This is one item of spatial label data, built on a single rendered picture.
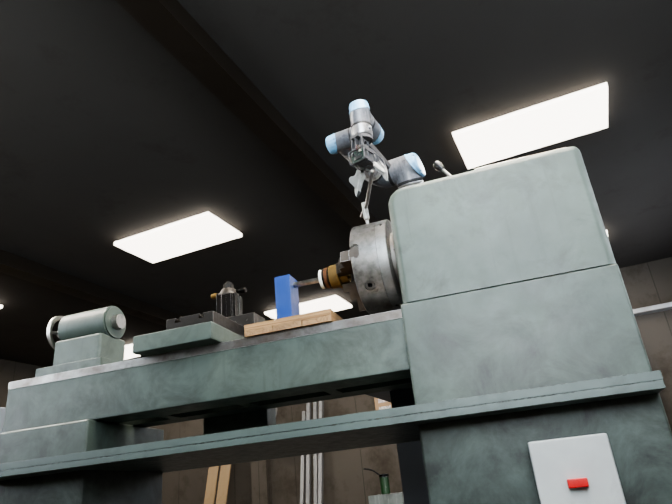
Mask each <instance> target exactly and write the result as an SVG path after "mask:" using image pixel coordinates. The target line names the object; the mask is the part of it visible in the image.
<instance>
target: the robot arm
mask: <svg viewBox="0 0 672 504"><path fill-rule="evenodd" d="M349 115H350V123H351V127H350V128H347V129H345V130H342V131H340V132H337V133H333V134H332V135H330V136H327V137H326V140H325V143H326V147H327V149H328V151H329V153H330V154H338V153H340V154H341V155H342V156H343V157H344V158H346V159H347V160H348V161H349V165H350V166H352V167H355V168H357V169H356V173H355V176H351V177H350V178H349V182H350V183H351V184H352V185H353V186H354V187H355V195H356V197H358V196H359V194H360V193H361V188H362V184H363V181H364V180H366V181H367V182H369V178H370V172H371V170H374V176H373V182H372V184H373V185H375V186H379V187H385V188H388V187H393V186H396V185H397V187H398V189H400V188H402V187H406V186H410V185H414V184H419V183H423V182H424V180H423V177H424V176H425V175H426V173H425V169H424V166H423V164H422V162H421V160H420V158H419V157H418V156H417V155H416V154H415V153H409V154H404V155H403V156H400V157H397V158H394V159H391V160H389V161H387V160H386V158H385V157H384V156H383V155H382V154H381V153H380V152H379V150H378V149H377V148H376V147H375V146H374V145H377V144H379V143H380V142H381V141H382V140H383V138H384V131H383V130H382V128H381V126H380V124H378V123H377V121H376V120H375V119H374V117H373V116H372V114H371V113H370V107H369V104H368V102H367V101H365V100H362V99H358V100H355V101H353V102H351V103H350V105H349Z"/></svg>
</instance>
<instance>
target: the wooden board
mask: <svg viewBox="0 0 672 504"><path fill-rule="evenodd" d="M339 320H343V319H342V318H341V317H340V316H339V315H337V314H336V313H335V312H334V311H333V310H331V309H326V310H321V311H315V312H310V313H305V314H300V315H295V316H290V317H284V318H279V319H274V320H269V321H264V322H259V323H253V324H248V325H244V333H245V337H246V338H249V337H254V336H259V335H265V334H270V333H275V332H281V331H286V330H291V329H297V328H302V327H307V326H313V325H318V324H323V323H329V322H334V321H339Z"/></svg>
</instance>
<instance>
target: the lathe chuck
mask: <svg viewBox="0 0 672 504"><path fill-rule="evenodd" d="M377 222H378V221H377ZM377 222H373V223H369V224H364V225H360V226H356V227H353V228H352V229H351V232H350V238H349V247H350V248H351V247H354V246H353V245H357V246H359V256H358V258H354V257H351V265H352V270H353V275H354V279H355V283H356V287H357V290H358V293H359V296H360V299H361V301H362V304H363V306H364V308H365V309H366V311H367V312H368V313H369V314H370V315H372V314H377V313H382V312H388V311H393V310H395V309H394V308H393V306H392V305H391V303H390V300H389V298H388V295H387V292H386V289H385V286H384V283H383V279H382V275H381V271H380V266H379V261H378V255H377V248H376V238H375V228H376V223H377ZM369 280H371V281H373V282H374V283H375V288H374V289H372V290H368V289H367V288H366V287H365V282H366V281H369Z"/></svg>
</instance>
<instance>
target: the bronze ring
mask: <svg viewBox="0 0 672 504"><path fill-rule="evenodd" d="M321 278H322V283H323V285H324V287H325V288H326V289H330V288H333V289H336V288H343V286H342V285H343V284H345V283H350V282H351V274H350V275H345V276H340V277H339V276H338V275H337V274H336V264H335V265H331V266H329V267H327V268H323V269H322V270H321Z"/></svg>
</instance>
